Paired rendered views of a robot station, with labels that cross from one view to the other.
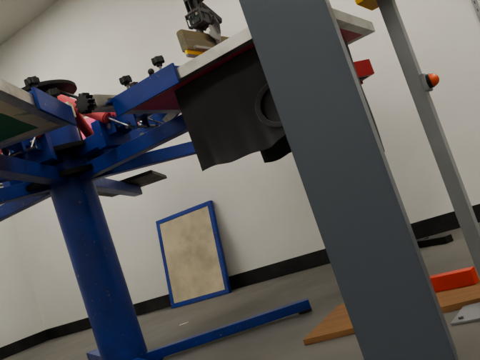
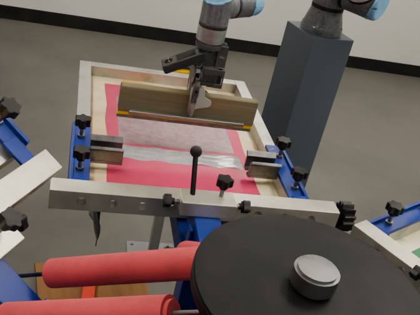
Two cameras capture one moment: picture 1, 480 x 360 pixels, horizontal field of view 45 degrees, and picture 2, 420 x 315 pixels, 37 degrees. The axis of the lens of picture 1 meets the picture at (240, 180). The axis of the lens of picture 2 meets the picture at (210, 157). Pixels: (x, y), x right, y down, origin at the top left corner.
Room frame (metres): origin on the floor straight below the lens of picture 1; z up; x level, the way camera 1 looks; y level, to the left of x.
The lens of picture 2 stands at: (3.19, 1.03, 1.82)
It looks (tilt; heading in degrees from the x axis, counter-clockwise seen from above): 29 degrees down; 222
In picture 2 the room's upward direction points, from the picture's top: 13 degrees clockwise
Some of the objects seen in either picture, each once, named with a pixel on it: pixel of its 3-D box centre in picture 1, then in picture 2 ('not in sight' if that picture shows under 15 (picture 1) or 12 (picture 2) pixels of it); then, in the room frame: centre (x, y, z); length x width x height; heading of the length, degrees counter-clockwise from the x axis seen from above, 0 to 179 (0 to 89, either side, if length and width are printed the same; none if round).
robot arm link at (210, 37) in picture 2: not in sight; (210, 34); (2.08, -0.06, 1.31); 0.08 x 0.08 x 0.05
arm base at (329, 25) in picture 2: not in sight; (324, 17); (1.34, -0.24, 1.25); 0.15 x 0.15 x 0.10
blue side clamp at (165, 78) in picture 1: (148, 91); (284, 180); (1.94, 0.20, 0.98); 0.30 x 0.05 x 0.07; 57
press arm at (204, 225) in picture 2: (135, 113); (206, 234); (2.34, 0.32, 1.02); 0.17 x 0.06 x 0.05; 57
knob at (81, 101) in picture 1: (88, 103); (339, 215); (1.98, 0.42, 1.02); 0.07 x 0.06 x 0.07; 57
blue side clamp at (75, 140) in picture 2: not in sight; (79, 161); (2.40, -0.10, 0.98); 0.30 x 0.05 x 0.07; 57
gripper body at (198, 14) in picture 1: (198, 12); (207, 63); (2.07, -0.05, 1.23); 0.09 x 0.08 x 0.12; 147
